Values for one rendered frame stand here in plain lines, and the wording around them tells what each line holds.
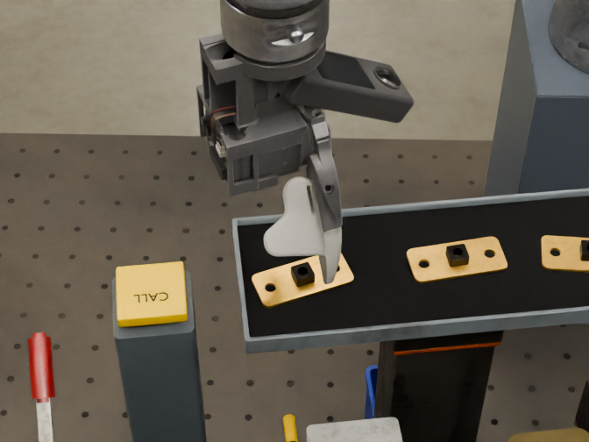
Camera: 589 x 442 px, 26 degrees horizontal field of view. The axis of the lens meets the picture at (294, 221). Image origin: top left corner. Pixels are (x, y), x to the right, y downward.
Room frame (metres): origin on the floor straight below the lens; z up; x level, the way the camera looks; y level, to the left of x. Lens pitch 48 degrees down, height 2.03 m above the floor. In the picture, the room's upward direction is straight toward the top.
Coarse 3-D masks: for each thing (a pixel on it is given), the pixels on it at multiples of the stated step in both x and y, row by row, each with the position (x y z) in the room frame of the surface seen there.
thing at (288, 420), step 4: (288, 416) 0.66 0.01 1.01; (292, 416) 0.66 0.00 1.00; (284, 420) 0.66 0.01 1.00; (288, 420) 0.65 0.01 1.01; (292, 420) 0.65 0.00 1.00; (284, 424) 0.65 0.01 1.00; (288, 424) 0.65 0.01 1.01; (292, 424) 0.65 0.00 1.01; (284, 428) 0.65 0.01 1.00; (288, 428) 0.65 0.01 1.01; (292, 428) 0.65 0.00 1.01; (288, 432) 0.64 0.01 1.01; (292, 432) 0.64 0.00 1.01; (296, 432) 0.64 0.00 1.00; (288, 436) 0.64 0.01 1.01; (292, 436) 0.64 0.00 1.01; (296, 436) 0.64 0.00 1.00; (288, 440) 0.63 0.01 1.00; (292, 440) 0.63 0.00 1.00; (296, 440) 0.63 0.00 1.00
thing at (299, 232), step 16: (288, 192) 0.65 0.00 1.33; (304, 192) 0.65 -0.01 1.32; (288, 208) 0.64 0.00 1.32; (304, 208) 0.64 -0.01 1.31; (288, 224) 0.63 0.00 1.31; (304, 224) 0.64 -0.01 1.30; (320, 224) 0.63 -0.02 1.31; (272, 240) 0.62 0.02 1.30; (288, 240) 0.63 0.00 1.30; (304, 240) 0.63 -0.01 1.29; (320, 240) 0.63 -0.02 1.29; (336, 240) 0.63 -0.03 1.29; (320, 256) 0.63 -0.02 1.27; (336, 256) 0.63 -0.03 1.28
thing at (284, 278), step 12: (288, 264) 0.71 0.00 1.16; (300, 264) 0.71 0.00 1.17; (312, 264) 0.71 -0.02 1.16; (252, 276) 0.70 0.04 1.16; (264, 276) 0.70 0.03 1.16; (276, 276) 0.70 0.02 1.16; (288, 276) 0.70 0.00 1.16; (300, 276) 0.69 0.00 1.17; (312, 276) 0.69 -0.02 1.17; (336, 276) 0.70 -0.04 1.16; (348, 276) 0.70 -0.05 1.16; (264, 288) 0.69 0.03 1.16; (276, 288) 0.69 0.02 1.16; (288, 288) 0.69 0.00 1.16; (300, 288) 0.69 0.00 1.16; (312, 288) 0.69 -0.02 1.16; (324, 288) 0.69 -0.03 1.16; (264, 300) 0.67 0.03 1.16; (276, 300) 0.67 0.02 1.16; (288, 300) 0.67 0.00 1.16
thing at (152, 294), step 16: (128, 272) 0.71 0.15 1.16; (144, 272) 0.71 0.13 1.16; (160, 272) 0.71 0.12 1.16; (176, 272) 0.71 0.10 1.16; (128, 288) 0.69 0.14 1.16; (144, 288) 0.69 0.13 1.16; (160, 288) 0.69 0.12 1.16; (176, 288) 0.69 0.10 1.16; (128, 304) 0.67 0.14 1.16; (144, 304) 0.67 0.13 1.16; (160, 304) 0.67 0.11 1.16; (176, 304) 0.67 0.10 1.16; (128, 320) 0.66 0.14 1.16; (144, 320) 0.66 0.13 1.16; (160, 320) 0.66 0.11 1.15; (176, 320) 0.66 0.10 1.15
